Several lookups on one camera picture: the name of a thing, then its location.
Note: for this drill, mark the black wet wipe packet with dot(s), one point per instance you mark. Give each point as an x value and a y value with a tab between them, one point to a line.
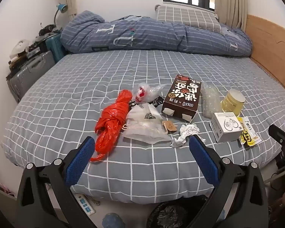
158	101

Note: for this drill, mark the dark items pile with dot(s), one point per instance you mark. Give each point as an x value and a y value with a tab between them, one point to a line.
36	47

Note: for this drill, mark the white power strip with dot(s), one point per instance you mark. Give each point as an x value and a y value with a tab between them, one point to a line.
85	204

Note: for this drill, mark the brown cardboard box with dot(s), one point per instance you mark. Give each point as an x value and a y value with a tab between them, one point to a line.
182	97

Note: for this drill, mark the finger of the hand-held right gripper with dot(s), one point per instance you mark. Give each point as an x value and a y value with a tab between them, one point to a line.
279	134

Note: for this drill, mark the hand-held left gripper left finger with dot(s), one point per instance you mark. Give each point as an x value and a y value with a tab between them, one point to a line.
80	161

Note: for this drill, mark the grey checked pillow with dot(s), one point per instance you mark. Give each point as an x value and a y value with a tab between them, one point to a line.
187	16

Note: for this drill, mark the brown paper tag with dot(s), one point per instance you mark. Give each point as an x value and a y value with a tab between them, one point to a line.
169	125

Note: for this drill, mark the crumpled white tissue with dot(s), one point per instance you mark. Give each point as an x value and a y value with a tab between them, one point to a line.
188	130

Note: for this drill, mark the clear plastic bag red print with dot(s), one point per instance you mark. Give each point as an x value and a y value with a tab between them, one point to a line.
142	92

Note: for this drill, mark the clear bubble wrap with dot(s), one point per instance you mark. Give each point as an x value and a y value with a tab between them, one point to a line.
210	99

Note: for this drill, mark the teal suitcase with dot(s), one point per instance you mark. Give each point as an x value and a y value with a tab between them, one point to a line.
54	47

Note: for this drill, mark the white sachet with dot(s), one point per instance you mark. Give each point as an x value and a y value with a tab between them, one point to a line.
247	123

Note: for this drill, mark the blue round object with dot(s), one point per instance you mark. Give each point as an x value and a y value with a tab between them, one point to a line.
114	220

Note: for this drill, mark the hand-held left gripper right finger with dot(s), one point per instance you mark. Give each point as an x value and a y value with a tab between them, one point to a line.
204	161

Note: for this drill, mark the blue striped duvet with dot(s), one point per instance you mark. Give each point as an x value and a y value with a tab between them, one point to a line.
144	35

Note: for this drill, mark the bin with black bag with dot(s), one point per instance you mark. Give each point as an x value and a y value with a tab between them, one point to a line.
168	213

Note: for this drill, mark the blue desk lamp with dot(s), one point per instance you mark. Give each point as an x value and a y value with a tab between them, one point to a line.
61	7

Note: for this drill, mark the small white box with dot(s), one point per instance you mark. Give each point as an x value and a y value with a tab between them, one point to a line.
225	127

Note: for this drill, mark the yellow sachet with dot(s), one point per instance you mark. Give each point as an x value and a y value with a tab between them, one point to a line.
248	138

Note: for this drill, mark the grey checked bed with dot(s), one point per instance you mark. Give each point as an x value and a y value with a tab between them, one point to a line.
109	76

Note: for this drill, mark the grey suitcase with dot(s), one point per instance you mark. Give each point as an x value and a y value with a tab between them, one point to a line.
28	76

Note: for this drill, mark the wooden headboard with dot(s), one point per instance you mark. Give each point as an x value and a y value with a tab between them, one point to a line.
270	42

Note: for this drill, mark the white translucent plastic bag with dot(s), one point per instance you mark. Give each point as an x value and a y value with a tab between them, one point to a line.
142	125

